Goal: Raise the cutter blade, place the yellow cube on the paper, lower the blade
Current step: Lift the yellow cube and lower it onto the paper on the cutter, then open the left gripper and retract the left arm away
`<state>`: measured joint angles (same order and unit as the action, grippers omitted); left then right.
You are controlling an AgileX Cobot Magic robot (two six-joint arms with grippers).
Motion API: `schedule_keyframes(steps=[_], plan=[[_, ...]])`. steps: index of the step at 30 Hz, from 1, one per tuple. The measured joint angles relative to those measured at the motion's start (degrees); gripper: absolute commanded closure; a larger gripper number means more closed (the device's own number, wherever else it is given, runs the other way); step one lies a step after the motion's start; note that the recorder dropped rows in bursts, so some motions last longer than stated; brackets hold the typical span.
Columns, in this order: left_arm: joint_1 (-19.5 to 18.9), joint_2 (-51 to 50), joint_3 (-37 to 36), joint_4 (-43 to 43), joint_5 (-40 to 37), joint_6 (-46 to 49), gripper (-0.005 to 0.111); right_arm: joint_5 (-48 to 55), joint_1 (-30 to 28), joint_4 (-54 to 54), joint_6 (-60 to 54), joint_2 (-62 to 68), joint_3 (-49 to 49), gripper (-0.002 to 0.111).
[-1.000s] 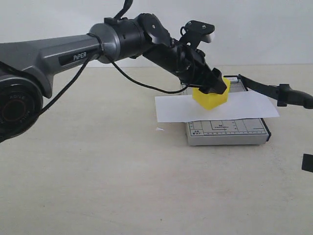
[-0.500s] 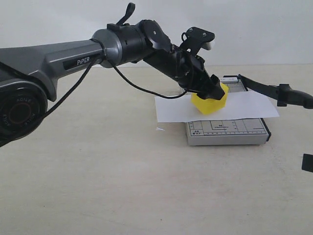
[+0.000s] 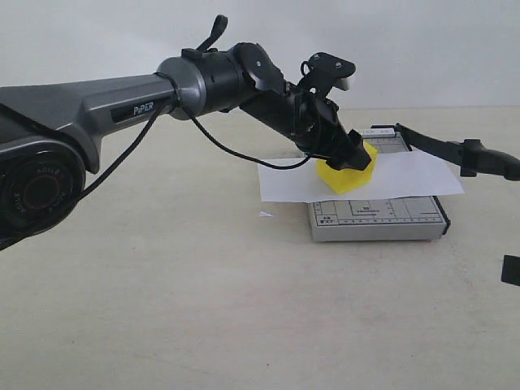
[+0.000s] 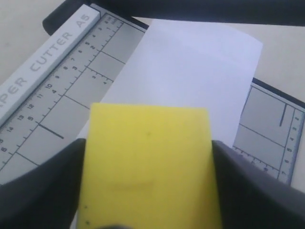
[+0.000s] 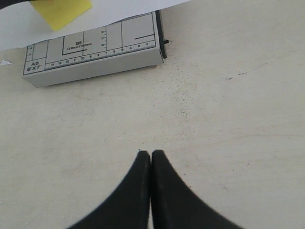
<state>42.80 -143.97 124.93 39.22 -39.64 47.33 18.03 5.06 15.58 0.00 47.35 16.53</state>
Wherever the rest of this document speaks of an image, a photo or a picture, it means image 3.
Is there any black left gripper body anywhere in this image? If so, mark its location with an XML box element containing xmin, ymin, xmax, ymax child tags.
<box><xmin>240</xmin><ymin>91</ymin><xmax>353</xmax><ymax>161</ymax></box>

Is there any yellow cube block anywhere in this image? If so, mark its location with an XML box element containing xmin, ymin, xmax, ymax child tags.
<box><xmin>315</xmin><ymin>141</ymin><xmax>378</xmax><ymax>195</ymax></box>

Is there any white paper sheet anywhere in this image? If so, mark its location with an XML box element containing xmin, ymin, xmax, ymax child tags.
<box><xmin>258</xmin><ymin>150</ymin><xmax>464</xmax><ymax>203</ymax></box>

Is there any black cutter blade lever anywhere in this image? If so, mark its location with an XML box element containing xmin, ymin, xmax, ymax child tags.
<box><xmin>395</xmin><ymin>123</ymin><xmax>519</xmax><ymax>181</ymax></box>

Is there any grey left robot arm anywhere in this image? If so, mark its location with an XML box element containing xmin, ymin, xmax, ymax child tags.
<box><xmin>1</xmin><ymin>43</ymin><xmax>371</xmax><ymax>248</ymax></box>

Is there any grey paper cutter base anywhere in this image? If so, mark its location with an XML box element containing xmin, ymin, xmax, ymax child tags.
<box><xmin>305</xmin><ymin>127</ymin><xmax>452</xmax><ymax>244</ymax></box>

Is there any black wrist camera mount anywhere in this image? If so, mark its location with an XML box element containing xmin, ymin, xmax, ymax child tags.
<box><xmin>297</xmin><ymin>52</ymin><xmax>357</xmax><ymax>102</ymax></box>

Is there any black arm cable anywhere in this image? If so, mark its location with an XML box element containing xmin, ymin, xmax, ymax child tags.
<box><xmin>79</xmin><ymin>15</ymin><xmax>322</xmax><ymax>204</ymax></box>

